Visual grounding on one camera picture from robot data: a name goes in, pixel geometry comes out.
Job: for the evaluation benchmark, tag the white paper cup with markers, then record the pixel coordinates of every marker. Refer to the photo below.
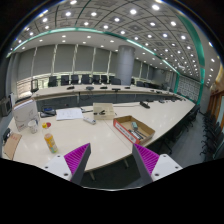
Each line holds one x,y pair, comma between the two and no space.
33,126

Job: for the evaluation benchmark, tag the white power strip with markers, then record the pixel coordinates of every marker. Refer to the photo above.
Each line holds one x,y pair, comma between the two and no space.
89,120

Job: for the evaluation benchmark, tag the black office chair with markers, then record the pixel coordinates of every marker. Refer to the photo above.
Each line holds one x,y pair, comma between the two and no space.
52,81

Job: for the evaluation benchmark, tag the red bottle cap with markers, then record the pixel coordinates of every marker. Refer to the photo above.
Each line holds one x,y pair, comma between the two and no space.
48,124

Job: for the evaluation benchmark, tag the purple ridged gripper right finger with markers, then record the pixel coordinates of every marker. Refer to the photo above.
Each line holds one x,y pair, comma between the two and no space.
152,166

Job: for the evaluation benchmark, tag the yellow labelled plastic bottle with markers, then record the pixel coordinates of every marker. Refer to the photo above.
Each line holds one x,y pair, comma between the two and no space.
49,139

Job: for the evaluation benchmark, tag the white paper sheets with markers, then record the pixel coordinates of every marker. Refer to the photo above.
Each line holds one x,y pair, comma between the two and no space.
69,114

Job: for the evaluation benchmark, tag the small beige cardboard box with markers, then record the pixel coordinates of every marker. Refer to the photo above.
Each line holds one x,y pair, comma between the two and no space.
103,111

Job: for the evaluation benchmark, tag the large white box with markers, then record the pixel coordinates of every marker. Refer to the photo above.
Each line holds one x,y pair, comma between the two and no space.
24,112

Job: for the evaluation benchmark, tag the round grey concrete column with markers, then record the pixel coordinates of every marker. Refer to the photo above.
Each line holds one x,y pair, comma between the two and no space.
125,63

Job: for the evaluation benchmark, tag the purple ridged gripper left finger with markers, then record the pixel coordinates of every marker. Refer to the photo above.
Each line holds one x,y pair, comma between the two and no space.
71,166

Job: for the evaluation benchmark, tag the brown cardboard sheet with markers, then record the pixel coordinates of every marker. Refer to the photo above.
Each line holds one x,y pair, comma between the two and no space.
11,145

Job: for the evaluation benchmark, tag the open cardboard box red side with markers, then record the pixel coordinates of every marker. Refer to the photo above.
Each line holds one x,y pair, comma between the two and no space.
134,130

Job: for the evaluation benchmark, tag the black conference microphone unit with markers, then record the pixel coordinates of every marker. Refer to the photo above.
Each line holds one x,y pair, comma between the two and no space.
144,105

